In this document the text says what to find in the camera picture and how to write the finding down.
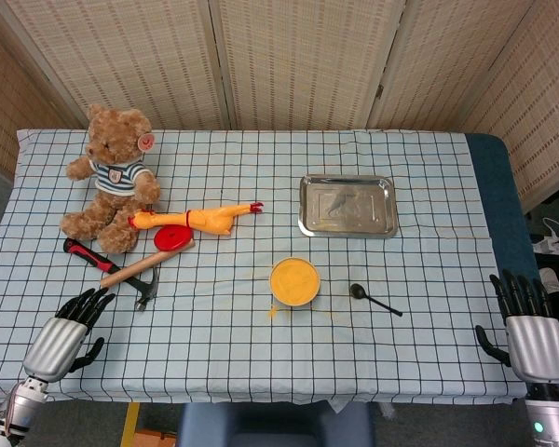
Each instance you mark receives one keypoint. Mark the dark blue padded table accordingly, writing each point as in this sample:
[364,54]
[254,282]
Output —
[498,186]

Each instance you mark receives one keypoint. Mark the orange powder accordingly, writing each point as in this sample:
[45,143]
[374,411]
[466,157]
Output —
[293,279]

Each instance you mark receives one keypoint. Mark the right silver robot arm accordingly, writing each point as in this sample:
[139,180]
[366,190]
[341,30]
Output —
[547,414]

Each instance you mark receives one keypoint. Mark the silver metal tray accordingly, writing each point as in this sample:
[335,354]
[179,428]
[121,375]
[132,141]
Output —
[349,205]

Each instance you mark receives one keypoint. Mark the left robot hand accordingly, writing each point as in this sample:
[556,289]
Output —
[56,344]

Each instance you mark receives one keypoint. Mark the yellow rubber chicken toy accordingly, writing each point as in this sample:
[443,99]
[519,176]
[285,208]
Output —
[205,219]

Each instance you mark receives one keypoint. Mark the beige woven folding screen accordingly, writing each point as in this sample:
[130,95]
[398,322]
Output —
[307,60]

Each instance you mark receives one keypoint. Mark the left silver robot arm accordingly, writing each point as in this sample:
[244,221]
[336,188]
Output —
[21,405]

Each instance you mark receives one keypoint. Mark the yellow powder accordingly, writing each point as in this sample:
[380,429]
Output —
[276,312]

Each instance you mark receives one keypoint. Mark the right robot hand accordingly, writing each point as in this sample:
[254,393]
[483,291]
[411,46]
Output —
[535,344]

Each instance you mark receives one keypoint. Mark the black spoon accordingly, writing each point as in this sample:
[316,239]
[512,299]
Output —
[357,290]

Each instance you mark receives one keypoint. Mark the brown teddy bear striped shirt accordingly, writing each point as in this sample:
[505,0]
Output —
[116,139]

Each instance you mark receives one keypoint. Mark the blue grid checked tablecloth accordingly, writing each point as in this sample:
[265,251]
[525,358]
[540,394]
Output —
[261,372]

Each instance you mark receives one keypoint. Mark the orange box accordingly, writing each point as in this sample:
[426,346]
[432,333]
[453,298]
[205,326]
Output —
[154,440]

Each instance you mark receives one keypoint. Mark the white bowl of yellow powder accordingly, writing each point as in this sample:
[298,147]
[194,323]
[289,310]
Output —
[294,305]

